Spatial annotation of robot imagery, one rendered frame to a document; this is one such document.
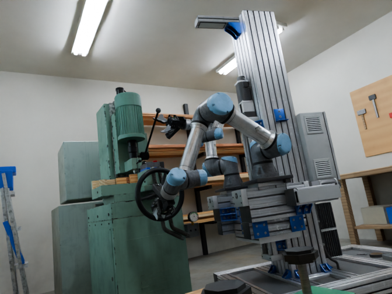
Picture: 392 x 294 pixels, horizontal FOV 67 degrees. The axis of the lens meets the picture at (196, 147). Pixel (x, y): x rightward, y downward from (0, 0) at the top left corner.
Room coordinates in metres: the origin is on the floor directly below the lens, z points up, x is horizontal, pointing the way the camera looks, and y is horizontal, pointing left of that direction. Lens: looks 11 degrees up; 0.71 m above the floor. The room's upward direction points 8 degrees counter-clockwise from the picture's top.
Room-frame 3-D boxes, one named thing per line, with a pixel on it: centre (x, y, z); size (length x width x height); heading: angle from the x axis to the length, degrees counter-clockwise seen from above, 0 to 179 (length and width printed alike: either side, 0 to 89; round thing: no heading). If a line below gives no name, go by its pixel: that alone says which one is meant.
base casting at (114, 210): (2.01, 0.48, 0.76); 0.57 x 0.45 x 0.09; 34
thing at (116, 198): (1.86, 0.38, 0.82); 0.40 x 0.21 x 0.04; 124
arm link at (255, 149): (1.74, -0.38, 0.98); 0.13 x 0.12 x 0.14; 31
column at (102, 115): (2.15, 0.58, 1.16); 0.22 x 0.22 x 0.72; 34
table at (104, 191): (1.84, 0.32, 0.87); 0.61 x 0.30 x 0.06; 124
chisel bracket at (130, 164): (1.93, 0.42, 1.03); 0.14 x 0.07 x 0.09; 34
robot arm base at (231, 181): (2.22, -0.23, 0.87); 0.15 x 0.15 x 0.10
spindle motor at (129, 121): (1.91, 0.41, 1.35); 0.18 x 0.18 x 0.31
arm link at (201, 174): (1.37, 0.04, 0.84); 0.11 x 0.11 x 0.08; 31
